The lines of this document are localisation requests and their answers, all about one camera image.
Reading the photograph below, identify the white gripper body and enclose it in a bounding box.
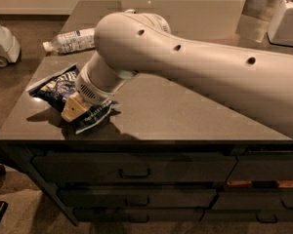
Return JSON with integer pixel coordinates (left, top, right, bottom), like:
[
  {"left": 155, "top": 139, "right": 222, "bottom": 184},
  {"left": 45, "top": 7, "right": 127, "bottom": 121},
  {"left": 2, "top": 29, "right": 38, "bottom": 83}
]
[{"left": 75, "top": 64, "right": 115, "bottom": 104}]

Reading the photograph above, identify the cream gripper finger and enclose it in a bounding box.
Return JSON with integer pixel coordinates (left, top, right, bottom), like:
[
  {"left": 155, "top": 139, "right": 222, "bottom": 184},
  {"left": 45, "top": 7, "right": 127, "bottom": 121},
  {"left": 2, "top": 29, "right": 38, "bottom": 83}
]
[{"left": 62, "top": 92, "right": 91, "bottom": 122}]

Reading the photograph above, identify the blue chip bag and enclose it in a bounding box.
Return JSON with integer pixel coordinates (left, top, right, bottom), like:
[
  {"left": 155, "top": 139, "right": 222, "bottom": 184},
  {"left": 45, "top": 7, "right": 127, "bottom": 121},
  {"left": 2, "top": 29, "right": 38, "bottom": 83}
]
[{"left": 26, "top": 64, "right": 119, "bottom": 135}]

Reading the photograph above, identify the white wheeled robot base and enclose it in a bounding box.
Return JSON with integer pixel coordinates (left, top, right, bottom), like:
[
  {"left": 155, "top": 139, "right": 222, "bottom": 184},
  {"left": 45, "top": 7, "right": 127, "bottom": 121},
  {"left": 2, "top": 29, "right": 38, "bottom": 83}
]
[{"left": 0, "top": 24, "right": 21, "bottom": 67}]

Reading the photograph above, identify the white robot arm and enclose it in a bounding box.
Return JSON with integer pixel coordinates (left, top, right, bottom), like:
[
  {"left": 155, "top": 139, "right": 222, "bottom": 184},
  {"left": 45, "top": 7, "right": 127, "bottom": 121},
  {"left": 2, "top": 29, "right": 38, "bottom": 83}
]
[{"left": 62, "top": 13, "right": 293, "bottom": 139}]

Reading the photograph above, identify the red coke can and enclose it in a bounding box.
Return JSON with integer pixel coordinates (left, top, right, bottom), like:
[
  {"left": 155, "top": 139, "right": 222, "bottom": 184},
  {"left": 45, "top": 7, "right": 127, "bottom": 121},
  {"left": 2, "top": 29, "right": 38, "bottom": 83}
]
[{"left": 124, "top": 9, "right": 138, "bottom": 14}]

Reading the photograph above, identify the clear plastic water bottle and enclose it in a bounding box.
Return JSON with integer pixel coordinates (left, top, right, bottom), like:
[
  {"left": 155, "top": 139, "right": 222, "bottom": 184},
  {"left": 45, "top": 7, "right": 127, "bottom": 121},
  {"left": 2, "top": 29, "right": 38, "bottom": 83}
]
[{"left": 43, "top": 28, "right": 95, "bottom": 55}]

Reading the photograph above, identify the top left drawer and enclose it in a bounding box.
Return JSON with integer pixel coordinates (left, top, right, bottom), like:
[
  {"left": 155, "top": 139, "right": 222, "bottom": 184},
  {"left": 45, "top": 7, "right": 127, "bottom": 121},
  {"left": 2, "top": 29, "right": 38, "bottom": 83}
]
[{"left": 32, "top": 153, "right": 236, "bottom": 183}]

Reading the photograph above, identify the drawer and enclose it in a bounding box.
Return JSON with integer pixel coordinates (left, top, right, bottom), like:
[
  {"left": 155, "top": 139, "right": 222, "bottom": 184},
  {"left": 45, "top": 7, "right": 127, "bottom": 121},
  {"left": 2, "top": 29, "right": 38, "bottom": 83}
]
[
  {"left": 73, "top": 208, "right": 204, "bottom": 223},
  {"left": 228, "top": 155, "right": 293, "bottom": 181},
  {"left": 212, "top": 192, "right": 293, "bottom": 211},
  {"left": 32, "top": 153, "right": 236, "bottom": 183},
  {"left": 58, "top": 186, "right": 217, "bottom": 208},
  {"left": 201, "top": 210, "right": 293, "bottom": 223}
]

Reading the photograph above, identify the middle left drawer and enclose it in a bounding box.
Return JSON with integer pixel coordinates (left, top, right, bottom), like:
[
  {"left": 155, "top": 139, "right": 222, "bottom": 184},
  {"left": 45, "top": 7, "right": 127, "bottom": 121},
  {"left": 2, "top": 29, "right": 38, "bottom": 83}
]
[{"left": 58, "top": 186, "right": 217, "bottom": 208}]

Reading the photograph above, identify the bottom left drawer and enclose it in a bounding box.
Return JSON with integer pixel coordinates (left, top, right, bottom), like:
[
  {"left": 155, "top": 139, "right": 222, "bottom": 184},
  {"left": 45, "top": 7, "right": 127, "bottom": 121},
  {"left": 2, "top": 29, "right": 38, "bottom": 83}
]
[{"left": 73, "top": 208, "right": 204, "bottom": 223}]

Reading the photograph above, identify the bottom right drawer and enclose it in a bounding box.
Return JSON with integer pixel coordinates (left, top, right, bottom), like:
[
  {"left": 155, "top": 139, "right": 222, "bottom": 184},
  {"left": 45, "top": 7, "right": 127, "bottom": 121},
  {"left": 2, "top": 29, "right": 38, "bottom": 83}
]
[{"left": 201, "top": 210, "right": 293, "bottom": 223}]

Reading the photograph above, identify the metal box on counter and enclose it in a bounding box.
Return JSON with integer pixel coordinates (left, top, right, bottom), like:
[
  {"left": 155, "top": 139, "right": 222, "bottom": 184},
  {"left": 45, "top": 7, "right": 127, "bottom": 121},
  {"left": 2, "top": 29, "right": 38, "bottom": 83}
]
[{"left": 235, "top": 0, "right": 279, "bottom": 42}]

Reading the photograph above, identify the top right drawer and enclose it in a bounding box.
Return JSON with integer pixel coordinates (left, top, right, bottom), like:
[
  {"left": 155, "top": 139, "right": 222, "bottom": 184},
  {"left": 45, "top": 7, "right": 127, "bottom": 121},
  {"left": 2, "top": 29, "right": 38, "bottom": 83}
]
[{"left": 228, "top": 155, "right": 293, "bottom": 181}]

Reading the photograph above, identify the middle right drawer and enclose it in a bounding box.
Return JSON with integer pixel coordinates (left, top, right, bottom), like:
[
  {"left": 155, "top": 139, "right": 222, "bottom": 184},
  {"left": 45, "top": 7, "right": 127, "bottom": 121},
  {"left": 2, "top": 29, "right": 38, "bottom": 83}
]
[{"left": 212, "top": 192, "right": 293, "bottom": 211}]

